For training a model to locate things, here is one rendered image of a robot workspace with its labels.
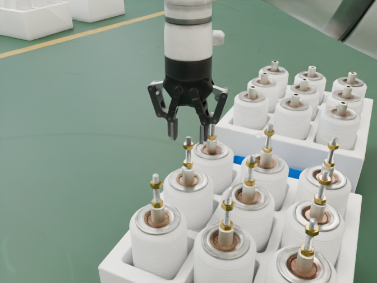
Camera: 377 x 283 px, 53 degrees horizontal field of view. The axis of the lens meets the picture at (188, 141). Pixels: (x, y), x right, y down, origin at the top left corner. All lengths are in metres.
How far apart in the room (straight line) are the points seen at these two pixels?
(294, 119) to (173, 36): 0.53
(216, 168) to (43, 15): 2.16
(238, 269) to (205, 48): 0.33
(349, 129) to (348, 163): 0.08
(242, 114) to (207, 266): 0.56
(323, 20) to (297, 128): 0.83
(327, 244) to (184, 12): 0.42
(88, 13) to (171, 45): 2.50
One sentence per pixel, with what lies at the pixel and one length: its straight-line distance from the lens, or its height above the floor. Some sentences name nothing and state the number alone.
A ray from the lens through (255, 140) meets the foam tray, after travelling 1.03.
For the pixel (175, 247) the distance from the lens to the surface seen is 0.62.
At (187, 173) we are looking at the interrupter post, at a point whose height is 0.27.
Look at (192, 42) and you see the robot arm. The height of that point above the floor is 0.52.
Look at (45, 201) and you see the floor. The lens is 1.13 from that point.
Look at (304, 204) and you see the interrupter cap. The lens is 0.69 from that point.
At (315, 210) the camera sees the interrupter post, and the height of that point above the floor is 0.27.
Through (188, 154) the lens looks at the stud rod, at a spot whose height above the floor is 0.31.
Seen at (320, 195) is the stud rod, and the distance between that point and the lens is 0.64.
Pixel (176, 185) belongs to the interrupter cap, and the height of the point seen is 0.25.
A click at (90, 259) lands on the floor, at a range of 0.94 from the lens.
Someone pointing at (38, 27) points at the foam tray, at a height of 0.07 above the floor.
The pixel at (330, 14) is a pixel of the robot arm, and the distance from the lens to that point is 0.19.
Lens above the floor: 0.68
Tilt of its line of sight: 31 degrees down
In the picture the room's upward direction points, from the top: straight up
